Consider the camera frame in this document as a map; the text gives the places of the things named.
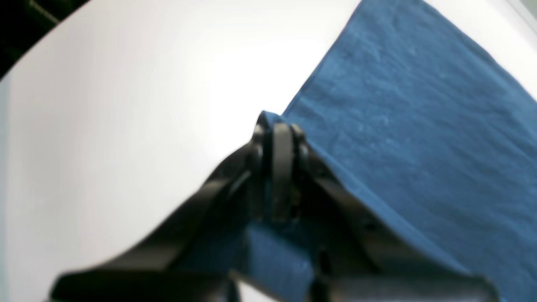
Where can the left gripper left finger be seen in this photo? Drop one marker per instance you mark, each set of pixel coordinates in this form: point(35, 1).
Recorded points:
point(191, 255)

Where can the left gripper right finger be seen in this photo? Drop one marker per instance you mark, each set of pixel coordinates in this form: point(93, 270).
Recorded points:
point(357, 257)

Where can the dark blue t-shirt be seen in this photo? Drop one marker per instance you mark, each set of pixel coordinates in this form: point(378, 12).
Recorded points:
point(424, 127)

